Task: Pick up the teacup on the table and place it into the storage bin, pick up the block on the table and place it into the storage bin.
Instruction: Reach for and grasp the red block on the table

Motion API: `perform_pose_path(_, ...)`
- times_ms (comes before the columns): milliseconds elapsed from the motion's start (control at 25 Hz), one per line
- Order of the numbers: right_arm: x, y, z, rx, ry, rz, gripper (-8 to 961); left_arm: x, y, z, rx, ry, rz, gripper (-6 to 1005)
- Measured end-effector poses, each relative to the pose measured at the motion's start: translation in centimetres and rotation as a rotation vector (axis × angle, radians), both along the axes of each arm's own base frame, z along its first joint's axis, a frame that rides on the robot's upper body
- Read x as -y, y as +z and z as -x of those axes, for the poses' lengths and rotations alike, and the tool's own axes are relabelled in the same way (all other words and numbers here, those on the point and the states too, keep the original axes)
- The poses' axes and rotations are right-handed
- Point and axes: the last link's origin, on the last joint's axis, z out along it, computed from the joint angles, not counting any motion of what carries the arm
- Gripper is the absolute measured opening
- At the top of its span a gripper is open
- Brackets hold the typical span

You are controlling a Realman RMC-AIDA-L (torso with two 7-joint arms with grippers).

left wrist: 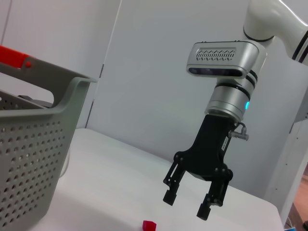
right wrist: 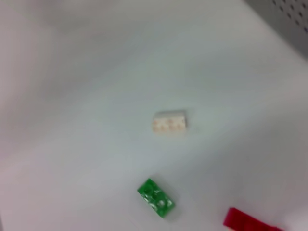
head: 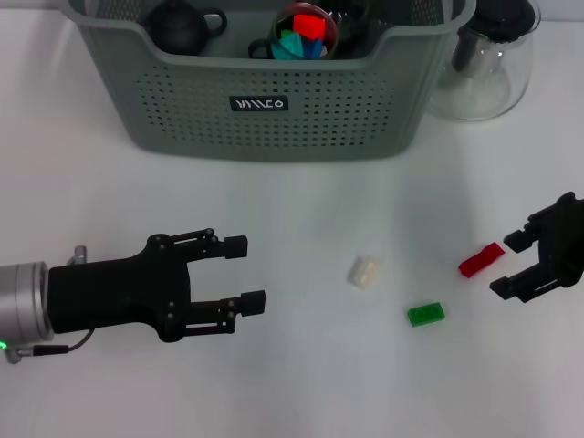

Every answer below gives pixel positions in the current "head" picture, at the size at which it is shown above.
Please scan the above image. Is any black clay teapot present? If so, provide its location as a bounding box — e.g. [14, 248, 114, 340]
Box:
[144, 0, 228, 56]

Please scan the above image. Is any glass carafe black lid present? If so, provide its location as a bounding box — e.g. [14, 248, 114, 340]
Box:
[426, 0, 542, 122]

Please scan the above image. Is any glass teacup black sleeve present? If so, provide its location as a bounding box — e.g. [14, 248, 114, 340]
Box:
[248, 2, 341, 61]
[328, 0, 370, 47]

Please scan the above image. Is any dark red toy brick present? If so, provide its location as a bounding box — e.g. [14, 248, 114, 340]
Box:
[458, 241, 506, 278]

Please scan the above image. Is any teal square toy brick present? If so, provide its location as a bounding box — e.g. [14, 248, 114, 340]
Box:
[271, 36, 305, 61]

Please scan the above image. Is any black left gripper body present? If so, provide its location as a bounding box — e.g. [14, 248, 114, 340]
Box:
[47, 233, 193, 344]

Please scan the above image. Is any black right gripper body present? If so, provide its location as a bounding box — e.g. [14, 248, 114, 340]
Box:
[537, 191, 584, 289]

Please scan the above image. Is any orange-red long toy brick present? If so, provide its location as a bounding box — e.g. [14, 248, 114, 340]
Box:
[293, 14, 326, 38]

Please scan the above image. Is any left gripper cable silver plug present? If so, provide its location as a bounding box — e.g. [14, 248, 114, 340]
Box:
[6, 245, 95, 364]

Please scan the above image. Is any blue square toy brick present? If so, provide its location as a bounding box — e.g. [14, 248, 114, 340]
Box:
[303, 39, 330, 60]

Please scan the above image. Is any grey-green perforated storage bin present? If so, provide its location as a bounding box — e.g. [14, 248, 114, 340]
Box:
[68, 0, 478, 163]

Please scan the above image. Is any translucent white toy brick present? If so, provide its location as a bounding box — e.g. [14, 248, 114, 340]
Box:
[346, 254, 382, 290]

